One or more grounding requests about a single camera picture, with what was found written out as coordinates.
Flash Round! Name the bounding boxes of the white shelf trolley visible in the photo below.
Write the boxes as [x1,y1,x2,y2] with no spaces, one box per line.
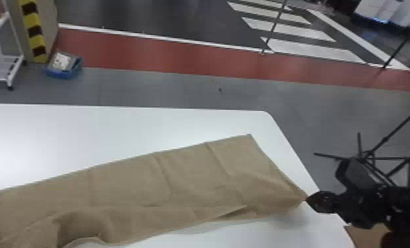
[0,0,26,91]

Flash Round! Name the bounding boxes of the black tripod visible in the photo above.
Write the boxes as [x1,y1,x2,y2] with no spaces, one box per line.
[313,101,410,189]

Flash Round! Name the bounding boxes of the blue tray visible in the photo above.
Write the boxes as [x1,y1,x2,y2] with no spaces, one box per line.
[44,50,84,80]

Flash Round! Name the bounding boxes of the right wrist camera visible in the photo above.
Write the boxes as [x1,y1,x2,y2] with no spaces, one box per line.
[335,157,383,195]

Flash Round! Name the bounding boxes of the cardboard box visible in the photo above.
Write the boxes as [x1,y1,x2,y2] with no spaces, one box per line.
[343,224,393,248]

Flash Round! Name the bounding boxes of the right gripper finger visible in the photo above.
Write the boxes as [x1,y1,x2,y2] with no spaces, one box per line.
[306,190,338,214]

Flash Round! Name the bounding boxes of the beige towel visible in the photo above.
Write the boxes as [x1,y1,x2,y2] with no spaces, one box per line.
[0,133,309,248]

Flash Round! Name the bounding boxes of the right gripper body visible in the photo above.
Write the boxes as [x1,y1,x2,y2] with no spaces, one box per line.
[333,188,392,230]

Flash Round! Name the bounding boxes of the yellow black striped post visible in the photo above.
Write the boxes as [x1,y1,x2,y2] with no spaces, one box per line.
[8,0,59,64]

